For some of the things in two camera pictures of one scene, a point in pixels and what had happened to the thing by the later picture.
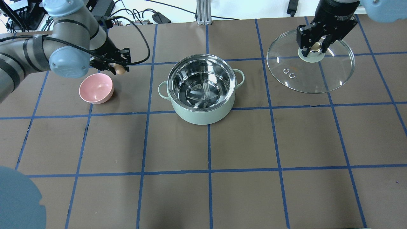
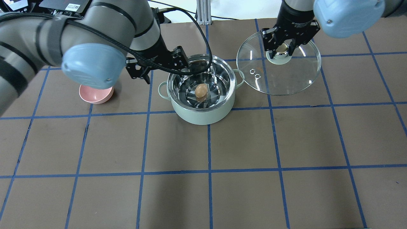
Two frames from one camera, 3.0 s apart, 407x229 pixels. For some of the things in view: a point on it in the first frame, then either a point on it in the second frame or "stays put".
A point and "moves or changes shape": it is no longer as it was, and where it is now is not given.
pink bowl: x=96 y=88 stays put
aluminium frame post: x=204 y=17 stays put
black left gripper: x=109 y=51 to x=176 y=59
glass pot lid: x=318 y=72 to x=279 y=76
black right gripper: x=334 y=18 to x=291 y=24
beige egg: x=119 y=69 moves or changes shape
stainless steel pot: x=202 y=89 stays put
